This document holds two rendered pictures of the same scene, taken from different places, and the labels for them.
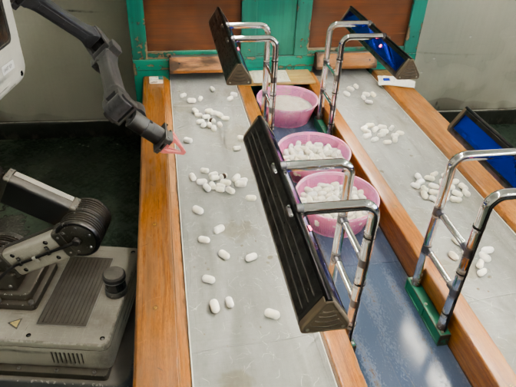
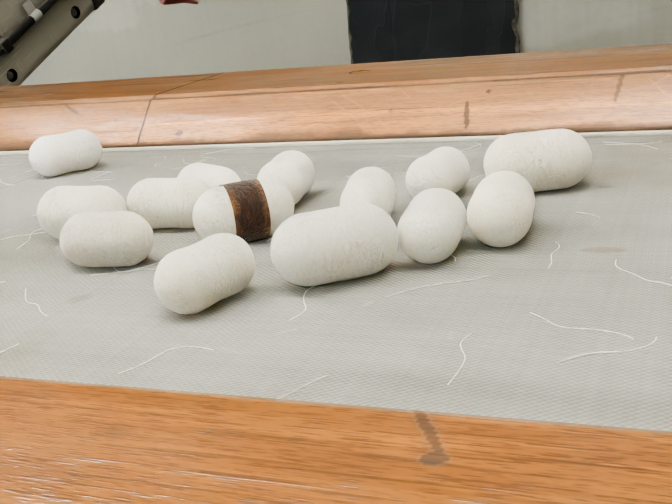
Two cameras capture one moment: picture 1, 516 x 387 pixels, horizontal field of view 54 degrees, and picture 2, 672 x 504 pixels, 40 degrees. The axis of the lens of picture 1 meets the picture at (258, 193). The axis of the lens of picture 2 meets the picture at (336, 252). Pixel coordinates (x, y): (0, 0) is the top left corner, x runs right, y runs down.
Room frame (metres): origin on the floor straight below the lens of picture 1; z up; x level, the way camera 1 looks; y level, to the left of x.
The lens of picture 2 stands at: (1.99, -0.04, 0.83)
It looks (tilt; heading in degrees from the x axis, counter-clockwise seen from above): 18 degrees down; 124
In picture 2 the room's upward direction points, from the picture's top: 6 degrees counter-clockwise
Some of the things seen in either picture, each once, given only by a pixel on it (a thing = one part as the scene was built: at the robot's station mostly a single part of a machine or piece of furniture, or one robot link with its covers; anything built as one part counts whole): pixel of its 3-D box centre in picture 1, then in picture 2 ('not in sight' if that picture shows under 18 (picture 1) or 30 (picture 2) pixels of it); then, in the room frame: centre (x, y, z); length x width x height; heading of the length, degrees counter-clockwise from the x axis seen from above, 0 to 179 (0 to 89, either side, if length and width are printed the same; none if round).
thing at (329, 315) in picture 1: (285, 199); not in sight; (0.83, -0.06, 1.08); 0.62 x 0.08 x 0.07; 11
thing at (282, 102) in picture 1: (286, 110); not in sight; (2.01, -0.11, 0.71); 0.22 x 0.22 x 0.06
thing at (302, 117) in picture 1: (286, 107); not in sight; (2.01, -0.11, 0.72); 0.27 x 0.27 x 0.10
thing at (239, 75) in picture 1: (227, 41); not in sight; (1.78, 0.13, 1.08); 0.62 x 0.08 x 0.07; 11
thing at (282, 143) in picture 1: (312, 160); not in sight; (1.57, -0.19, 0.72); 0.27 x 0.27 x 0.10
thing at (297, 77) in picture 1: (277, 77); not in sight; (2.22, -0.06, 0.77); 0.33 x 0.15 x 0.01; 101
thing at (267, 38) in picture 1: (248, 87); not in sight; (1.79, 0.06, 0.90); 0.20 x 0.19 x 0.45; 11
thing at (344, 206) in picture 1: (314, 262); not in sight; (0.84, -0.13, 0.90); 0.20 x 0.19 x 0.45; 11
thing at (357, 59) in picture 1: (345, 60); not in sight; (2.34, -0.39, 0.83); 0.30 x 0.06 x 0.07; 101
